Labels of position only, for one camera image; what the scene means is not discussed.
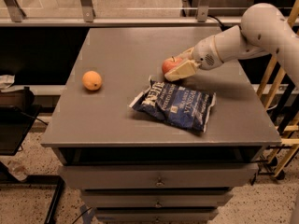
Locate orange fruit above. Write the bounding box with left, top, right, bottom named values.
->
left=82, top=71, right=103, bottom=91

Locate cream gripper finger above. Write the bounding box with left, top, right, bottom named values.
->
left=178, top=47, right=193, bottom=60
left=164, top=59, right=199, bottom=81

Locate grey drawer cabinet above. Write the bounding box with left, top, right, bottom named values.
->
left=40, top=26, right=282, bottom=224

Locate middle grey drawer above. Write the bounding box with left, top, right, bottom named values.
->
left=81, top=190, right=233, bottom=208

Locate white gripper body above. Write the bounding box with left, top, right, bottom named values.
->
left=192, top=35, right=223, bottom=70

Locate crumpled white paper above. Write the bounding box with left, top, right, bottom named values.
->
left=0, top=75, right=15, bottom=90

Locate blue chip bag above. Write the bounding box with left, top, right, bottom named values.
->
left=130, top=78, right=216, bottom=133

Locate metal railing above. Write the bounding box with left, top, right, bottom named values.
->
left=0, top=0, right=299, bottom=28

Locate black side table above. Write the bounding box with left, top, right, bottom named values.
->
left=0, top=86, right=65, bottom=224

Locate grey drawer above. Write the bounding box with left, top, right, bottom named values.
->
left=94, top=208, right=218, bottom=223
left=81, top=190, right=233, bottom=208
left=59, top=163, right=258, bottom=189

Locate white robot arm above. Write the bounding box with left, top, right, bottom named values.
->
left=162, top=3, right=299, bottom=86

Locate bottom grey drawer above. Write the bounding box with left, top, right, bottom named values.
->
left=94, top=208, right=218, bottom=223

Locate red apple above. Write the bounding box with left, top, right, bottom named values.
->
left=162, top=57, right=182, bottom=75

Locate top grey drawer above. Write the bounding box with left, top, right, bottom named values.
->
left=59, top=163, right=258, bottom=189

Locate black cable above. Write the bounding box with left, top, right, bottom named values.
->
left=207, top=14, right=226, bottom=32

